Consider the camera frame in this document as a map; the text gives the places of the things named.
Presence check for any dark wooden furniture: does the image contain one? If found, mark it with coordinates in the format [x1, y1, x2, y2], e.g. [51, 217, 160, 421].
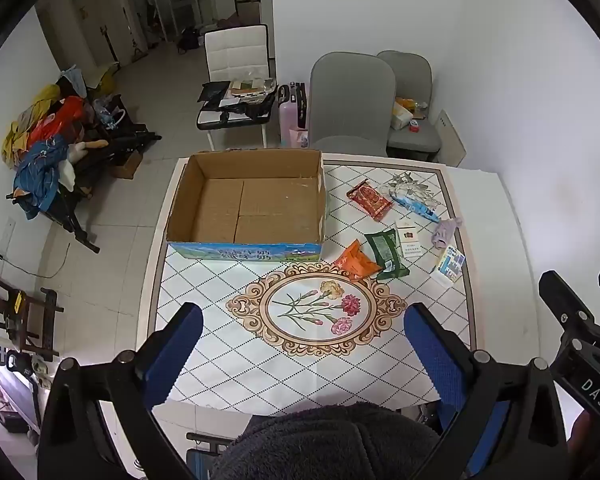
[0, 262, 64, 359]

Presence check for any black floor cable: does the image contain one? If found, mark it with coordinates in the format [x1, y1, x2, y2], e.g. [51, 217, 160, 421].
[0, 241, 74, 279]

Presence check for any purple sock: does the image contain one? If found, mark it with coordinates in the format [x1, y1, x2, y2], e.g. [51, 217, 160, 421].
[431, 217, 462, 250]

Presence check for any black floor bag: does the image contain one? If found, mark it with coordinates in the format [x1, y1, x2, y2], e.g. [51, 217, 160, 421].
[176, 27, 201, 55]

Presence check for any small white blue box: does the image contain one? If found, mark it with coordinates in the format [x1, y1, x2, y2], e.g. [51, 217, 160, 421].
[429, 244, 467, 289]

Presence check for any yellow white packet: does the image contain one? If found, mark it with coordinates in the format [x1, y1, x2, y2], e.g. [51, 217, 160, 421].
[389, 97, 415, 131]

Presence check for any pile of papers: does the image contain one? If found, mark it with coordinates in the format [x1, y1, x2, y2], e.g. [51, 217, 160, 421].
[227, 77, 277, 99]

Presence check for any person's dark fleece clothing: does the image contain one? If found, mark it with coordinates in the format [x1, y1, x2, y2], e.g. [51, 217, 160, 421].
[209, 402, 444, 480]

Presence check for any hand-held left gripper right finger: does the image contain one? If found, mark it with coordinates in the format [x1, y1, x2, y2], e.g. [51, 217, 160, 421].
[403, 303, 571, 480]

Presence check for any grey fabric chair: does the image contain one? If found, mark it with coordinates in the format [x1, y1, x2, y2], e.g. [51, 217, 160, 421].
[307, 52, 397, 157]
[377, 50, 441, 162]

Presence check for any small cardboard box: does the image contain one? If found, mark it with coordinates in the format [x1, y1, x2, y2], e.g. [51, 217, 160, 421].
[111, 149, 144, 180]

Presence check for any white padded chair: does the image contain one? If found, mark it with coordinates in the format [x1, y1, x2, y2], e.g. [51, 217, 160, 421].
[196, 24, 276, 150]

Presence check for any floral patterned table cover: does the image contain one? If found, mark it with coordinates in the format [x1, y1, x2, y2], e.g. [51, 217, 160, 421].
[137, 152, 539, 412]

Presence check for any black folding rack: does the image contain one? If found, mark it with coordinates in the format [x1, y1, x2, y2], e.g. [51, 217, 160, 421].
[12, 129, 164, 254]

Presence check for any white cigarette box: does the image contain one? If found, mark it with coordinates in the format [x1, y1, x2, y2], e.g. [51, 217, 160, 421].
[395, 219, 424, 260]

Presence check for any pile of colourful clothes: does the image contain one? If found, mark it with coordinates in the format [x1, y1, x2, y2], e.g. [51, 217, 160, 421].
[0, 65, 127, 221]

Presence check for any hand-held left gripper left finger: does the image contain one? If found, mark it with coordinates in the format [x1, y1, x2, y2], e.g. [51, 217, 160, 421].
[37, 302, 204, 480]

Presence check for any black plastic bag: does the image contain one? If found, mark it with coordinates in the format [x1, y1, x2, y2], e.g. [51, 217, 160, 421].
[197, 81, 231, 107]

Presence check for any pink suitcase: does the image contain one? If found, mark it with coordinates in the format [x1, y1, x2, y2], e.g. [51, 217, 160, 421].
[278, 82, 309, 149]

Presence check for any green snack packet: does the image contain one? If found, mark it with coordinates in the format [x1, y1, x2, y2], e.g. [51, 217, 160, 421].
[363, 228, 411, 281]

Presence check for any orange snack packet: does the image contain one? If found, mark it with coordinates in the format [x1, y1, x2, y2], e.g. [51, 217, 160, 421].
[332, 239, 383, 281]

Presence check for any blue tissue packet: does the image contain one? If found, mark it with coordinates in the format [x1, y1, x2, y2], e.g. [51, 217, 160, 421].
[389, 193, 440, 224]

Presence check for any silver floral packet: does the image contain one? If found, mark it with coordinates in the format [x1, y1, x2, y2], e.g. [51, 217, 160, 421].
[379, 171, 441, 206]

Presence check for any red snack packet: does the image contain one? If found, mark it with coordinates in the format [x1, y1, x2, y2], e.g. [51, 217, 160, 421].
[347, 179, 394, 222]

